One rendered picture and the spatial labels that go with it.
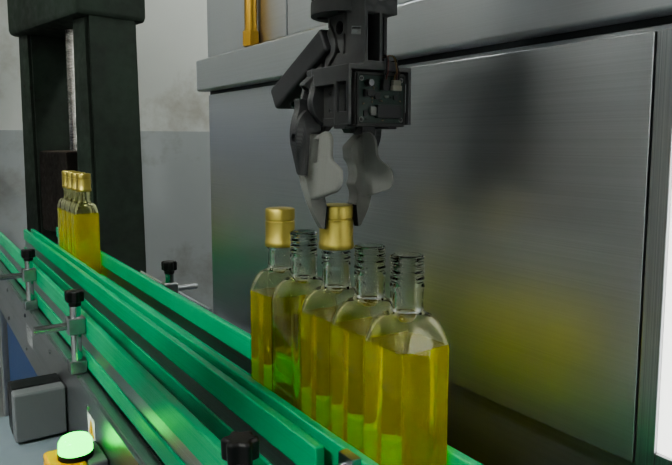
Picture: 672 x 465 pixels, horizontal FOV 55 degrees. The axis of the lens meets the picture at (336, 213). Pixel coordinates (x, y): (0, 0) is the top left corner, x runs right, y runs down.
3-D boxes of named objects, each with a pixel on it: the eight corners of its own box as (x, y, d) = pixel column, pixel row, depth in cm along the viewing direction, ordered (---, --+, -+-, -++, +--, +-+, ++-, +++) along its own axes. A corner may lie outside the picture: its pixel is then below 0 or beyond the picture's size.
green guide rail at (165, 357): (325, 528, 59) (325, 445, 59) (316, 532, 59) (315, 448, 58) (28, 254, 205) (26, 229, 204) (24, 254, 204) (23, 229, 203)
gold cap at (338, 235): (360, 248, 65) (361, 204, 64) (331, 251, 63) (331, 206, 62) (340, 244, 68) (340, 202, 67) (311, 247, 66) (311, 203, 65)
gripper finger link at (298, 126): (292, 173, 61) (304, 79, 60) (284, 173, 62) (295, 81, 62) (333, 179, 63) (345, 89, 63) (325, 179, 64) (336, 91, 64)
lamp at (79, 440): (97, 457, 85) (96, 436, 85) (61, 467, 83) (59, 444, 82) (89, 444, 89) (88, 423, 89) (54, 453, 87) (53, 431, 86)
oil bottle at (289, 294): (339, 466, 72) (339, 276, 70) (295, 480, 69) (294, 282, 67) (312, 446, 77) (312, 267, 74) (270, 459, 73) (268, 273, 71)
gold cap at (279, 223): (261, 247, 74) (261, 209, 73) (268, 242, 77) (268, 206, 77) (292, 248, 73) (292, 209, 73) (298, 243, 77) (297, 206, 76)
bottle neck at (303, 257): (322, 275, 70) (322, 231, 69) (298, 278, 68) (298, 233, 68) (308, 271, 72) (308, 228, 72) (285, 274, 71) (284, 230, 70)
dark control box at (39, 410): (68, 434, 109) (66, 386, 108) (15, 447, 104) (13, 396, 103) (58, 417, 115) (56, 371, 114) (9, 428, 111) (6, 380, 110)
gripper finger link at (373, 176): (384, 231, 62) (372, 134, 60) (348, 224, 67) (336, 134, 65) (409, 223, 63) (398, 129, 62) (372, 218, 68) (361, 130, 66)
